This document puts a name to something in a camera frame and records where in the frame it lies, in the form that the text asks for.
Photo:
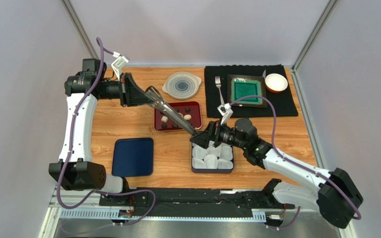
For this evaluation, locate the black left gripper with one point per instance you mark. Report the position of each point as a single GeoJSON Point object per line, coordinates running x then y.
{"type": "Point", "coordinates": [129, 95]}

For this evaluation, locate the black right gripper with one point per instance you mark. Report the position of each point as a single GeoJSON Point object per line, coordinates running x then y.
{"type": "Point", "coordinates": [214, 132]}

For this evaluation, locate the stainless steel serving tongs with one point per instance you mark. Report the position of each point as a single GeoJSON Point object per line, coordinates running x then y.
{"type": "Point", "coordinates": [161, 105]}

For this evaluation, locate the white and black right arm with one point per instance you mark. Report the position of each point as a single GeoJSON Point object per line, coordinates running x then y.
{"type": "Point", "coordinates": [296, 165]}

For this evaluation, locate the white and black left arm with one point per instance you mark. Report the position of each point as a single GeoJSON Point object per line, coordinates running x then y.
{"type": "Point", "coordinates": [75, 169]}

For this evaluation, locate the oval white chocolate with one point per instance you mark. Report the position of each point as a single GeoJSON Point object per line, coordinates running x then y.
{"type": "Point", "coordinates": [187, 117]}

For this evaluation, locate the red chocolate tray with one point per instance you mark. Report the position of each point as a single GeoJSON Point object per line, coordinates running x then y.
{"type": "Point", "coordinates": [195, 121]}

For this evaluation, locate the dark blue chocolate box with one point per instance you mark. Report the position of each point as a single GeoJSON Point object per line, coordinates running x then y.
{"type": "Point", "coordinates": [224, 167]}

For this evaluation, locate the white cube chocolate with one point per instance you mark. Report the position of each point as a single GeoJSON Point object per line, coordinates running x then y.
{"type": "Point", "coordinates": [164, 119]}

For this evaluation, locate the white paper cup five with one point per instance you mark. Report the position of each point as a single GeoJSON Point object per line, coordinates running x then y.
{"type": "Point", "coordinates": [215, 151]}

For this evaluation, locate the white paper cup four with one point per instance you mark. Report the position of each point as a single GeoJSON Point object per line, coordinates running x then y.
{"type": "Point", "coordinates": [198, 152]}

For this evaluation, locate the white paper cup eight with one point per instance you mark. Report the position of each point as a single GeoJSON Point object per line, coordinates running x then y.
{"type": "Point", "coordinates": [226, 153]}

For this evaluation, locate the white paper cup seven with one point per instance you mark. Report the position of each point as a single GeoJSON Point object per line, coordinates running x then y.
{"type": "Point", "coordinates": [211, 162]}

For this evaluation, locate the white paper cup six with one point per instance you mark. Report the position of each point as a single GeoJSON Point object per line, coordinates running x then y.
{"type": "Point", "coordinates": [198, 164]}

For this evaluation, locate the translucent round lid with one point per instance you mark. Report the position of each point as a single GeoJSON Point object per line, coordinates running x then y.
{"type": "Point", "coordinates": [182, 85]}

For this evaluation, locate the silver fork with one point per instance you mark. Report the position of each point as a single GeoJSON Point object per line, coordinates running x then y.
{"type": "Point", "coordinates": [218, 85]}

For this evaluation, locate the green square ceramic plate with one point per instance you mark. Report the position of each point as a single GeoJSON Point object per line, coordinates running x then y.
{"type": "Point", "coordinates": [239, 86]}

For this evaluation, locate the dark blue box lid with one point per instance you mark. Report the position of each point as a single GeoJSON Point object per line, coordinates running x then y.
{"type": "Point", "coordinates": [133, 157]}

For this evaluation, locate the black placemat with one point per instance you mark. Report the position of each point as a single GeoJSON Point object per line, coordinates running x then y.
{"type": "Point", "coordinates": [283, 102]}

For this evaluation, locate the white and orange bowl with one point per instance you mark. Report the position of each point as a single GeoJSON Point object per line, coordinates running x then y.
{"type": "Point", "coordinates": [276, 83]}

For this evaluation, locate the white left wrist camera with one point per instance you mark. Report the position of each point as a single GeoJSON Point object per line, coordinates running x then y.
{"type": "Point", "coordinates": [119, 63]}

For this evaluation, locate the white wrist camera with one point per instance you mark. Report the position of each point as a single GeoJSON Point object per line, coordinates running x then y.
{"type": "Point", "coordinates": [119, 63]}
{"type": "Point", "coordinates": [226, 112]}

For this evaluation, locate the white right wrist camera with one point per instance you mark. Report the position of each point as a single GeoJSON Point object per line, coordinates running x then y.
{"type": "Point", "coordinates": [226, 112]}

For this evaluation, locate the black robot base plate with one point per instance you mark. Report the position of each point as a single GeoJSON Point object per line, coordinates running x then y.
{"type": "Point", "coordinates": [195, 202]}

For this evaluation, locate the aluminium frame rail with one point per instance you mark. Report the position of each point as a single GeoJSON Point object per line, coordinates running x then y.
{"type": "Point", "coordinates": [86, 203]}

